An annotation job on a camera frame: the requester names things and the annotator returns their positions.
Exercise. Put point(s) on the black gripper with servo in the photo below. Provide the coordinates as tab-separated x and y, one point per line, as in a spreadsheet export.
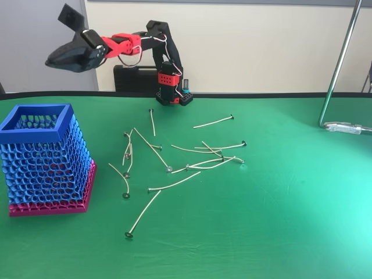
82	56

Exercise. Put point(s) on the chrome metal tube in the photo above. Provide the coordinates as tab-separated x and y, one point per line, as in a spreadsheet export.
338	64

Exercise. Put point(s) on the blue lattice basket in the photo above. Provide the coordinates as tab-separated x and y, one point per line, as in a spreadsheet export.
62	123

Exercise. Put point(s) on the magenta lattice base tray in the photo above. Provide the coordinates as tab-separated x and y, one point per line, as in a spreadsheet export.
43	210

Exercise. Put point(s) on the white candle wick metal base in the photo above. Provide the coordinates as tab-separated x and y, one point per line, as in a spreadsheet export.
244	143
125	195
149	189
222	157
189	149
128	234
231	117
126	156
187	166
160	147
150	110
169	168
125	134
242	160
126	175

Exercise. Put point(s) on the green table cloth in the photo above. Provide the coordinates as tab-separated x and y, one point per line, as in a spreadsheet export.
261	218

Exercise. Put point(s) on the grey partition panel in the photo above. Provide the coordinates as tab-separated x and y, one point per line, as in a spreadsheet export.
29	35

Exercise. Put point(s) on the black plastic tool case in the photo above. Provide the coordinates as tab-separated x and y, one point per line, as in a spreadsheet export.
128	80

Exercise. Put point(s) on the silver clamp fitting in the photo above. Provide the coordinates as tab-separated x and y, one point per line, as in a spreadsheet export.
344	128

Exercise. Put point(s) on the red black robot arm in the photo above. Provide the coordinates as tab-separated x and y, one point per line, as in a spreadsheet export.
165	79

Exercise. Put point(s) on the teal black clamp knob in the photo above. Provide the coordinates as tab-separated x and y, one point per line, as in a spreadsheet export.
186	84

